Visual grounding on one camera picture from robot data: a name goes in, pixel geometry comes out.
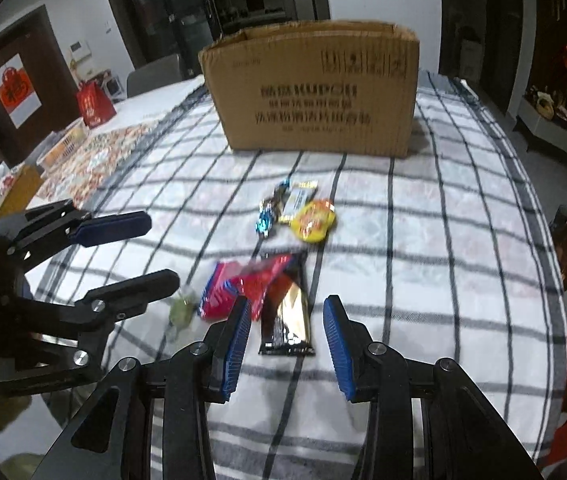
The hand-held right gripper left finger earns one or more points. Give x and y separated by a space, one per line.
236 350

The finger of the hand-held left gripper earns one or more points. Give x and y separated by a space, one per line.
128 290
113 226

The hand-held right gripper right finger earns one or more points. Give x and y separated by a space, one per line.
341 350

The green white candy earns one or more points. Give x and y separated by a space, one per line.
182 307

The red snack packet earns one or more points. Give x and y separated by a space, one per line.
228 290

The black gold snack packet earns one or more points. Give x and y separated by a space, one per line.
288 310

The white yellow snack packet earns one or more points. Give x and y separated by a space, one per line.
302 192

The brown cardboard box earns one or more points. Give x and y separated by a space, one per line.
313 110

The patterned table runner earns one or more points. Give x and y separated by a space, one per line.
108 160

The yellow tissue box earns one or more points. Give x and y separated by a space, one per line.
18 191

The woven basket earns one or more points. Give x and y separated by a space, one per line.
66 145

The grey white plaid tablecloth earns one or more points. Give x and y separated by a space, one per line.
413 270

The red gift bag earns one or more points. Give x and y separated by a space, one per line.
96 105

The grey chair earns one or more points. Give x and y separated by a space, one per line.
156 75

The red white door poster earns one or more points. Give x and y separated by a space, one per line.
16 90

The brown door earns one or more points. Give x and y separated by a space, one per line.
48 60

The dark sliding glass door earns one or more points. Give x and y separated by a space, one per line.
163 10

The white low bench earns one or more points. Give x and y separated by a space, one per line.
553 132

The small yellow basket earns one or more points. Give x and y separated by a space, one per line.
547 106

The white paper bag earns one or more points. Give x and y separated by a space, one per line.
472 54

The white wall intercom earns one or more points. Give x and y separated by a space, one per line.
79 49

